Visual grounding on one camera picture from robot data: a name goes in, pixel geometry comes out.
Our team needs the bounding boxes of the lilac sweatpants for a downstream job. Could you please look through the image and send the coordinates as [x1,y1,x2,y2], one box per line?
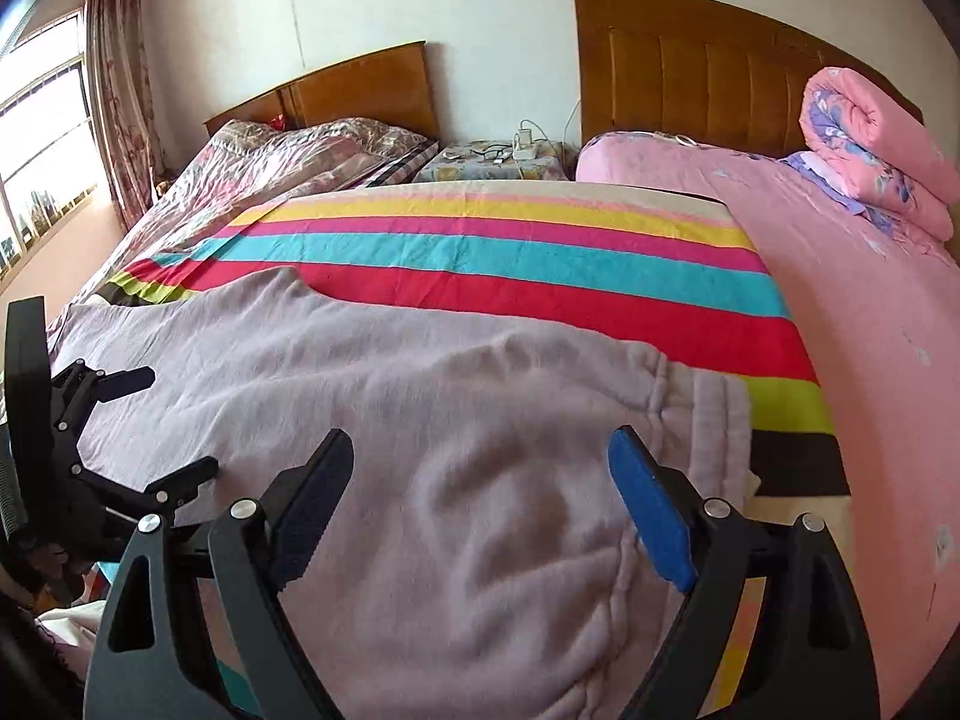
[53,268,750,718]

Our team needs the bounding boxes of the window with bars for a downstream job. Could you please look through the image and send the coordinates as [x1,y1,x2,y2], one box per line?
[0,10,104,273]

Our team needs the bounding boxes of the floral pink comforter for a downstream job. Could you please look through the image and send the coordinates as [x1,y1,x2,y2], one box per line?
[47,117,439,355]

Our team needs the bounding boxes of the pink floral curtain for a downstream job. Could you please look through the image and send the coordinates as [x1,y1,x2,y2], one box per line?
[83,0,166,229]

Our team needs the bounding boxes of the pink bed sheet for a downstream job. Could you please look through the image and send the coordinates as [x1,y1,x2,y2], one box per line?
[576,133,958,717]

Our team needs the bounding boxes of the left wooden headboard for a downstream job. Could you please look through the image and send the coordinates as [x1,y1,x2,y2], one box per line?
[205,41,441,140]

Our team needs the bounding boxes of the wooden headboard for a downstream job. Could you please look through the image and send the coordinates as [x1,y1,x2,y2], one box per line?
[205,41,441,140]
[574,0,923,158]

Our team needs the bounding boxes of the rainbow striped blanket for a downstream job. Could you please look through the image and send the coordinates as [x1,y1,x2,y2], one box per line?
[94,179,853,720]

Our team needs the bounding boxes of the nightstand with floral cloth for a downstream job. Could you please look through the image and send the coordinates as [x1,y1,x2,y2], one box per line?
[413,138,568,182]

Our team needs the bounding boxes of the white power strip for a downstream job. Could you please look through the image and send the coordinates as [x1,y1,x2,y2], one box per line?
[512,127,537,161]

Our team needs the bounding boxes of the rolled pink floral quilt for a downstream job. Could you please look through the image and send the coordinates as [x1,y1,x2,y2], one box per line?
[799,67,958,242]

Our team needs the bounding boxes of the right wooden headboard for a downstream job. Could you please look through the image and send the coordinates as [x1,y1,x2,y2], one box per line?
[574,0,923,158]

